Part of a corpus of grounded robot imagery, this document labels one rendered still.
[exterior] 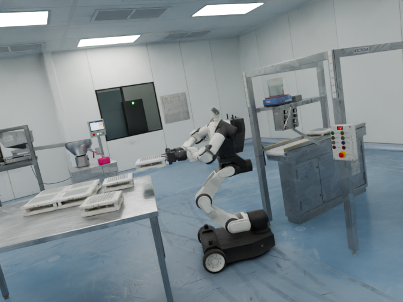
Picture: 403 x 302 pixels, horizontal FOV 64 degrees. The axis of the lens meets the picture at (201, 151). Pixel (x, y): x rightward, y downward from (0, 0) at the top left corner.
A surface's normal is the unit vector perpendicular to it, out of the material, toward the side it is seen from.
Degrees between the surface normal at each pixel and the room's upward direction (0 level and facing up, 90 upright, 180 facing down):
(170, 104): 90
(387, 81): 90
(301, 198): 90
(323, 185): 90
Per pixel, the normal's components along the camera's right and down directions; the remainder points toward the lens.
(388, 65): -0.87, 0.23
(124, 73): 0.45, 0.07
